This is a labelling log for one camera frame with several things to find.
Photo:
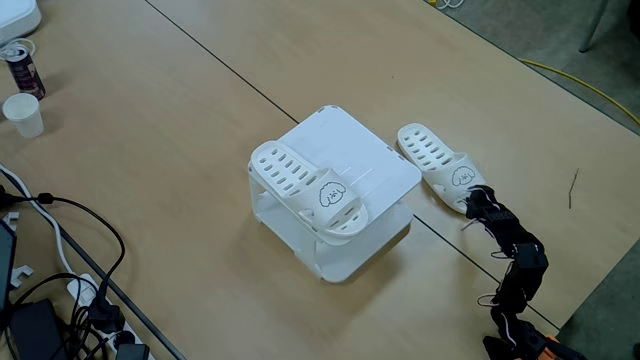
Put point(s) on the white plastic shoe rack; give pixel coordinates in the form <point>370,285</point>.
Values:
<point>365,165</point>

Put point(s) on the grey metal chair leg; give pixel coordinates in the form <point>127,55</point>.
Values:
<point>595,25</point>

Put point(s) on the white printed plastic part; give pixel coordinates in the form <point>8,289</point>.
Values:
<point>21,275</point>
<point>11,220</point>

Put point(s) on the white paper cup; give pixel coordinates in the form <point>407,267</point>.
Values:
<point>24,117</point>

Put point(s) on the white power strip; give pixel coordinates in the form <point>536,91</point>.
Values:
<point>82,290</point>

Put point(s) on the black plug adapter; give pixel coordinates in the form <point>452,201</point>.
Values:
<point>131,352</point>

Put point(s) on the white slipper with dog print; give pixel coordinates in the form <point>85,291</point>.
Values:
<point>435,160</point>
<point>300,185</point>

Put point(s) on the dark laptop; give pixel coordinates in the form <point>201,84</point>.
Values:
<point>6,265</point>

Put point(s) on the purple drink can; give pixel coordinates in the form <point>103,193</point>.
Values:
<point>26,75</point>

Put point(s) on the black power plug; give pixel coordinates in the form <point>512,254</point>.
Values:
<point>106,315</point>

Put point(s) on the large black power brick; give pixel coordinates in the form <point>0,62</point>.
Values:
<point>37,332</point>

